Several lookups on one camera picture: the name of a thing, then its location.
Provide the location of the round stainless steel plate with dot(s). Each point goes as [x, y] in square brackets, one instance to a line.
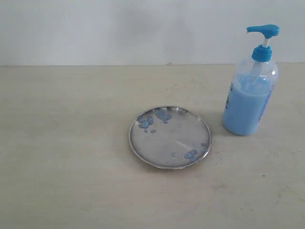
[170, 137]

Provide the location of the blue soap pump bottle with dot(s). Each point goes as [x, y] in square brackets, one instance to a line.
[252, 85]

